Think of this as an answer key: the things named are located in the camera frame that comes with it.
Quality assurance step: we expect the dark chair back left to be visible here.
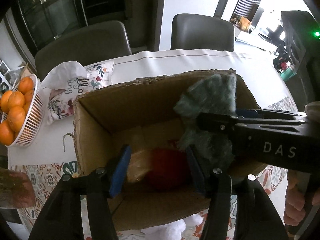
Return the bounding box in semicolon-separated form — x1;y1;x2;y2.
35;21;132;80

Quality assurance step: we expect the floral tissue box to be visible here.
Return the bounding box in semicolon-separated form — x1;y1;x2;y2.
41;60;114;125

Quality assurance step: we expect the pink fruit basket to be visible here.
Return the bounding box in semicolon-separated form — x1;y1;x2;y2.
1;74;44;147

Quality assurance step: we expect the dark chair back right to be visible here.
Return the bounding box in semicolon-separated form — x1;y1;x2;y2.
170;14;235;52

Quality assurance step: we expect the black glass cabinet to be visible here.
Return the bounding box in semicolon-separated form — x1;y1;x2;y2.
11;0;164;63

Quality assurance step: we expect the person right hand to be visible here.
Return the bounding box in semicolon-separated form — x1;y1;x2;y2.
284;170;306;226

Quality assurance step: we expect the dark chair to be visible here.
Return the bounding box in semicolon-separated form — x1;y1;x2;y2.
170;14;235;52
35;21;132;80

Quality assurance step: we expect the white tv console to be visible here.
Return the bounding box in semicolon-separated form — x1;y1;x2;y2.
234;26;277;53

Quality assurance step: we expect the orange fruit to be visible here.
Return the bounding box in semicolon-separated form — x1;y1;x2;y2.
7;106;26;132
18;77;34;95
0;120;15;146

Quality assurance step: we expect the white tablecloth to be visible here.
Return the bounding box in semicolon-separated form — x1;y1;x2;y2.
8;45;293;239

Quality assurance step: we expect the gold fortune biscuit packet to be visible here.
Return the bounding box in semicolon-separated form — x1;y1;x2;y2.
126;150;152;183

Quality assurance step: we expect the patterned table runner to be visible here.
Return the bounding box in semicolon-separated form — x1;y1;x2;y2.
11;97;297;239

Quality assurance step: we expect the white plush toy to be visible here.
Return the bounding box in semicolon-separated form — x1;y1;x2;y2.
141;214;203;240

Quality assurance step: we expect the brown cardboard box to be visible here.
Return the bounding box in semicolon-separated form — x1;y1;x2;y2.
73;68;270;231

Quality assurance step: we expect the glass vase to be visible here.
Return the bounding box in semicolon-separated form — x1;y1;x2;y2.
0;168;35;209

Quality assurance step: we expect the red plush strawberry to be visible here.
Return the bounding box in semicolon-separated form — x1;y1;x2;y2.
148;147;188;188

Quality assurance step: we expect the green knitted glove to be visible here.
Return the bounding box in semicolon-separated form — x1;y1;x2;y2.
174;74;236;169

